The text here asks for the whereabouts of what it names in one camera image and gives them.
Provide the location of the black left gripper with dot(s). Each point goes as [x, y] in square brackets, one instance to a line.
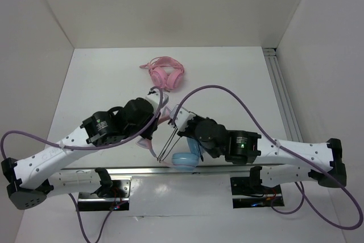
[148, 134]

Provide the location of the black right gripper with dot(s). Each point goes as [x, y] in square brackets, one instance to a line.
[186, 131]

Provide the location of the pink blue cat-ear headphones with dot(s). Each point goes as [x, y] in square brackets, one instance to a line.
[182, 161]

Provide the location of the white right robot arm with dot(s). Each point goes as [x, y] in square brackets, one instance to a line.
[272, 161]

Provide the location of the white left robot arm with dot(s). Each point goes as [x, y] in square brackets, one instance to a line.
[40, 176]

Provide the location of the pink wrapped headphones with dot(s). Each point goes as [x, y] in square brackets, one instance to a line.
[165, 72]

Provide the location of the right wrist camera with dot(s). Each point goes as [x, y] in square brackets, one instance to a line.
[182, 118]

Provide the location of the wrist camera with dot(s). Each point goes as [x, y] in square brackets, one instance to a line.
[157, 98]
[182, 118]

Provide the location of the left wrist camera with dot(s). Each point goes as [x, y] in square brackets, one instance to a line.
[157, 98]

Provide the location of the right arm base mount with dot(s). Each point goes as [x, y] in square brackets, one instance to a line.
[245, 196]

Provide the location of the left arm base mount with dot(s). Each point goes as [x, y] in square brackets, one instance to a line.
[117, 199]

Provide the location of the aluminium front rail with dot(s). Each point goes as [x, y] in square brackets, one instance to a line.
[164, 170]

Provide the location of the aluminium rail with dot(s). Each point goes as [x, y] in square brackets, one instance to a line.
[164, 170]
[290, 123]

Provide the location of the aluminium right side rail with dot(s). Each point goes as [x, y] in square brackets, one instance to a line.
[290, 123]

